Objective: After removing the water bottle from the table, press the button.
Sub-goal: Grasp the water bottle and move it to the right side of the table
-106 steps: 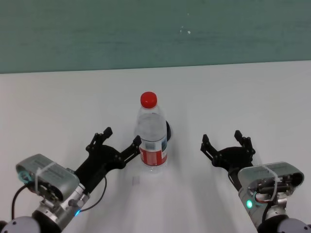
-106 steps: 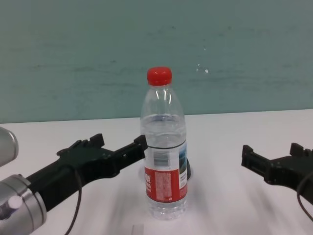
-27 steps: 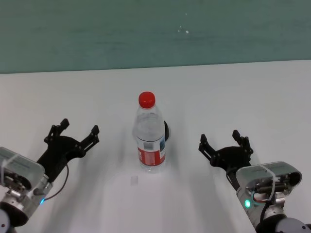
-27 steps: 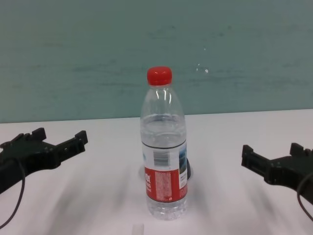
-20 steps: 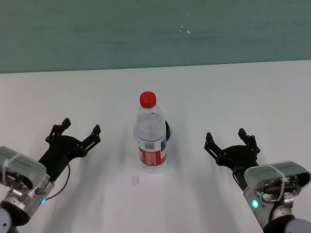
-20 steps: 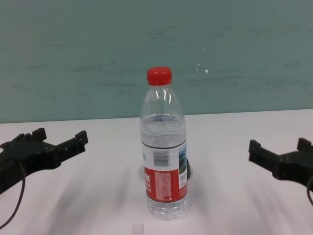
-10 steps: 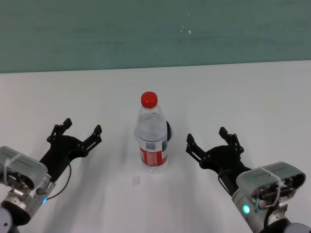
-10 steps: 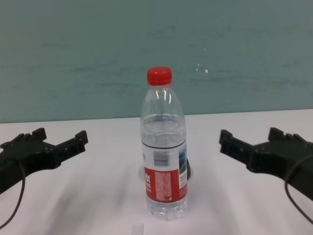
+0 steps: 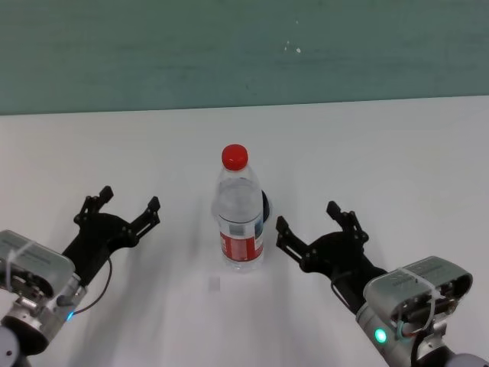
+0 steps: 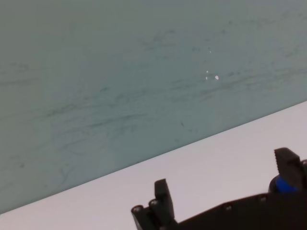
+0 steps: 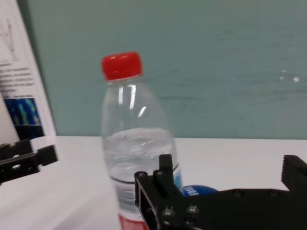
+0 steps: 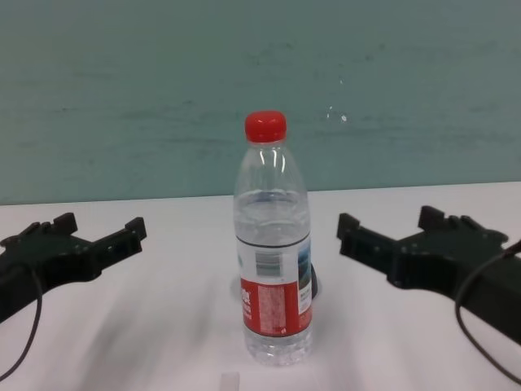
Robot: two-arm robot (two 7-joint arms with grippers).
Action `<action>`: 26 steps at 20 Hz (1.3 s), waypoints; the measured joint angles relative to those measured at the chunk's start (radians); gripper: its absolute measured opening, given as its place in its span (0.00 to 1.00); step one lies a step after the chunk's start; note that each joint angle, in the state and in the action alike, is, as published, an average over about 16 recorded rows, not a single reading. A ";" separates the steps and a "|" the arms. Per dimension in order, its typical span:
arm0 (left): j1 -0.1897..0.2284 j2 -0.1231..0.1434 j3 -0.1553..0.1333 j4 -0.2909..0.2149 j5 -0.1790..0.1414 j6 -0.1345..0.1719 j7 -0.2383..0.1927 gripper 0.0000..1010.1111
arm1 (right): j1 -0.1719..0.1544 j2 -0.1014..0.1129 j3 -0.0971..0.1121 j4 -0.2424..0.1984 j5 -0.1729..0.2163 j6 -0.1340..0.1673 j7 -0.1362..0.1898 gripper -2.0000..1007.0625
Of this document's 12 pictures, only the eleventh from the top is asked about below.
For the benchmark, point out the clear water bottle red cap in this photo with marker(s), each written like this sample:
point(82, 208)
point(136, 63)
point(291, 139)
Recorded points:
point(136, 134)

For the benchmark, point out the white printed poster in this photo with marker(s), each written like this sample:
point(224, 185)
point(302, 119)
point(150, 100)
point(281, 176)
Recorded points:
point(21, 72)

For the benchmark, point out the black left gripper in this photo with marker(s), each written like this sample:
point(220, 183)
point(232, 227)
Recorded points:
point(16, 167)

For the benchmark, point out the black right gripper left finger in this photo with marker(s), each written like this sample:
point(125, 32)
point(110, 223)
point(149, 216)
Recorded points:
point(166, 172)

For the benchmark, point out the blue button black base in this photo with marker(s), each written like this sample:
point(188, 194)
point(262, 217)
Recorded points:
point(199, 190)

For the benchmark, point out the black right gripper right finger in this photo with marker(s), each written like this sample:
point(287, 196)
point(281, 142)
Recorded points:
point(293, 172)

